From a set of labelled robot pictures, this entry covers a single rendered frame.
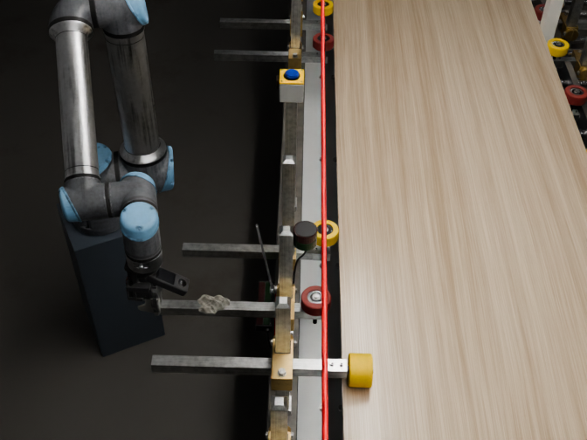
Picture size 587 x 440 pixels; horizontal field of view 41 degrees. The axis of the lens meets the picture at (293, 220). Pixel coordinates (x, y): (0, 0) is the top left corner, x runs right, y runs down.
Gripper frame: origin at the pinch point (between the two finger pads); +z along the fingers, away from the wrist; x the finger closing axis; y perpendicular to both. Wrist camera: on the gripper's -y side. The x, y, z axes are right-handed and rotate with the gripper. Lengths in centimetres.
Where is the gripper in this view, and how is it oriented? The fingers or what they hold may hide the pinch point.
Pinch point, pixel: (160, 311)
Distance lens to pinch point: 219.0
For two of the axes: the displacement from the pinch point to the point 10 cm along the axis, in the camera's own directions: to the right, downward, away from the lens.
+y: -10.0, -0.4, 0.0
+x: -0.3, 7.1, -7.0
